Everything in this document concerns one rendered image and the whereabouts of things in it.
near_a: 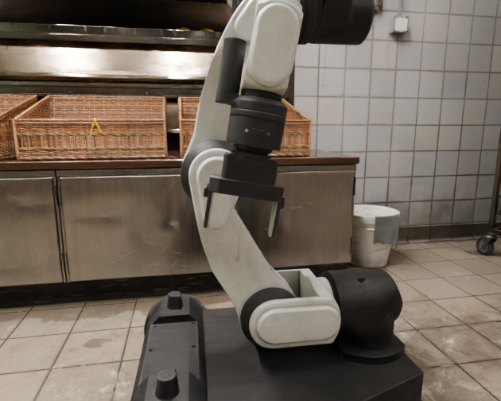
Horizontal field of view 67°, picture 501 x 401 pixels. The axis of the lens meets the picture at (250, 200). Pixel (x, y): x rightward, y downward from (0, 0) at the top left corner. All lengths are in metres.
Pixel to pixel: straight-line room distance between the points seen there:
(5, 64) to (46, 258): 0.98
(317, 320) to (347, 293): 0.10
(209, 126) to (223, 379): 0.54
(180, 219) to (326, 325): 0.85
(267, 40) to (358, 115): 1.74
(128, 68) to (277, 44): 1.55
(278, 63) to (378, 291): 0.60
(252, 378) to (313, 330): 0.17
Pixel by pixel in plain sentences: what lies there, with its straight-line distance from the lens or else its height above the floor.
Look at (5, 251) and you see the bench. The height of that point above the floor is 0.24.
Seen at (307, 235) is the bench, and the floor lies 0.24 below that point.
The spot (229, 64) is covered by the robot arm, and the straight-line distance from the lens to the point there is 0.59.
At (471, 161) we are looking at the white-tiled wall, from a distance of 2.71.
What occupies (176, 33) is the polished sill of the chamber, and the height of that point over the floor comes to 1.16.
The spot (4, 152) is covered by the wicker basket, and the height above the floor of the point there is 0.61.
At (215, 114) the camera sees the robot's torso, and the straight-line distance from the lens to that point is 0.77.
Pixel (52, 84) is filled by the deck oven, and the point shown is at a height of 0.90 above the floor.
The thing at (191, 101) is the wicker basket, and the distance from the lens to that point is 2.01.
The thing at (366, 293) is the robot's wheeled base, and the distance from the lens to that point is 0.94.
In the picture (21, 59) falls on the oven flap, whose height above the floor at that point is 1.02.
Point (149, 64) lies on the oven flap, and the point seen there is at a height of 1.01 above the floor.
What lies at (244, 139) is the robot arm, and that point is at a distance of 0.56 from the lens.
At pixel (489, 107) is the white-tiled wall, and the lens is 2.76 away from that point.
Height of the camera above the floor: 0.71
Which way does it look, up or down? 11 degrees down
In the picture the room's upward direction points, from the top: straight up
